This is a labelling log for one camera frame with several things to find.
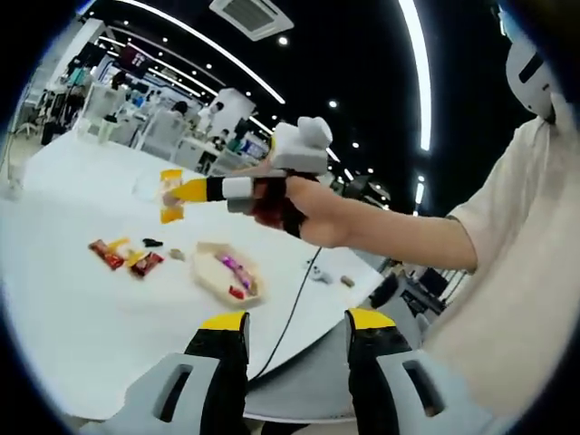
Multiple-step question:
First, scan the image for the dark hanging sign screen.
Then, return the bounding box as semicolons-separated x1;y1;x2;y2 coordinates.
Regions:
118;43;151;74

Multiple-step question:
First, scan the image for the clear plastic bag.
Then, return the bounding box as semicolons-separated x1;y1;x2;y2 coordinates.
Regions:
3;160;26;201

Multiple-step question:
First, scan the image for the red brown food packet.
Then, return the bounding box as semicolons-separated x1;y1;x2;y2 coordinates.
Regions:
88;239;126;272

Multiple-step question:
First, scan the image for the beige hexagonal container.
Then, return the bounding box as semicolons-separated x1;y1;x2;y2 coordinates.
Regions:
191;241;269;311

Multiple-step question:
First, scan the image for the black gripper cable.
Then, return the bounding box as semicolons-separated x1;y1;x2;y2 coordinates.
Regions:
254;246;324;382

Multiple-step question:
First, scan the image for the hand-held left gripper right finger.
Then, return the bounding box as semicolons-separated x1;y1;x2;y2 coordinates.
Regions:
343;307;489;435

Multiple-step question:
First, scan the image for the operator in beige shirt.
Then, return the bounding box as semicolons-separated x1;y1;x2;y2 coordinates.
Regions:
423;90;580;421

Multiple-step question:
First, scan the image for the white mesh office chair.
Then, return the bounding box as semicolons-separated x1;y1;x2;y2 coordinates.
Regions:
140;110;181;159

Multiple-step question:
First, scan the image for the dark red food packet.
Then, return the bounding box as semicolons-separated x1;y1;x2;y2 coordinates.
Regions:
130;252;165;280

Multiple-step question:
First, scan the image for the long ceiling light strip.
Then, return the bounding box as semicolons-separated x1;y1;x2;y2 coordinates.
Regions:
397;0;432;152
115;0;286;104
325;147;355;181

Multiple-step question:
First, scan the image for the white controller with black dots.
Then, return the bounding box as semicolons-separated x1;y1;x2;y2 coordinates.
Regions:
307;265;334;285

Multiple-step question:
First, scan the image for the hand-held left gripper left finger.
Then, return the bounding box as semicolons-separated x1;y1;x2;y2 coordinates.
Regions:
122;311;252;435

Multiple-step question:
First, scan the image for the white cup with dark lid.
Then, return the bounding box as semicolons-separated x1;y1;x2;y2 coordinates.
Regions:
99;115;121;146

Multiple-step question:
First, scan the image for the purple brown food packet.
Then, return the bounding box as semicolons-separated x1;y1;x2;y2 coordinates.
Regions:
216;253;256;290

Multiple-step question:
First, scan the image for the white worn device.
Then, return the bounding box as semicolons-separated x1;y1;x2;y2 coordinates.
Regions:
504;38;557;122

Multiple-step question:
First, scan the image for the person's right hand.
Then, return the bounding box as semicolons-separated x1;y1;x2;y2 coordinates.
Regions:
287;174;353;249

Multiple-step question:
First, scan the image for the ceiling air vent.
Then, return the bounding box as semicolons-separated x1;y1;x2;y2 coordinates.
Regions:
208;0;295;43

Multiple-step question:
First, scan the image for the group of round ceiling spotlights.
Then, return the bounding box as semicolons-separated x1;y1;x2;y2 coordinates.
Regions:
149;38;425;180

